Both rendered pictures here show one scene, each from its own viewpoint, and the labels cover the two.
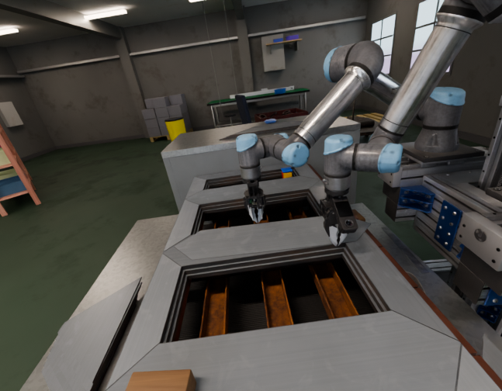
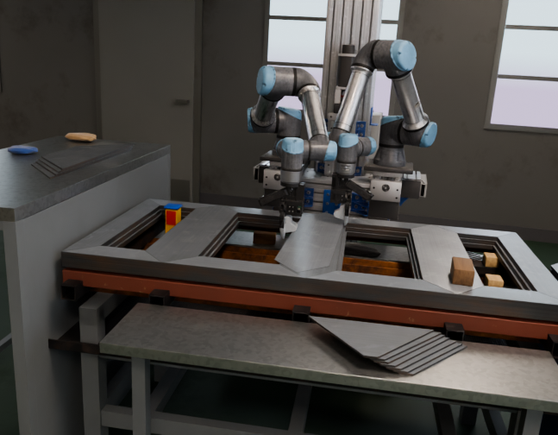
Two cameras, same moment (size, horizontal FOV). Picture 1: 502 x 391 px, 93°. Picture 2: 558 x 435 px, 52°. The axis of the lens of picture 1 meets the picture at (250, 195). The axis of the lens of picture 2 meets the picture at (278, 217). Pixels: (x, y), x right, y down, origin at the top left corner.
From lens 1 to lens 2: 203 cm
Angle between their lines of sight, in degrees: 76
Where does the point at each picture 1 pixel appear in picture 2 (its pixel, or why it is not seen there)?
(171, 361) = (436, 276)
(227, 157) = (86, 204)
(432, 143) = not seen: hidden behind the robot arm
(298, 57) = not seen: outside the picture
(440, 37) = (363, 78)
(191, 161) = (49, 222)
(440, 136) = not seen: hidden behind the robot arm
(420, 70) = (358, 95)
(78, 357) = (410, 339)
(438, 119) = (295, 130)
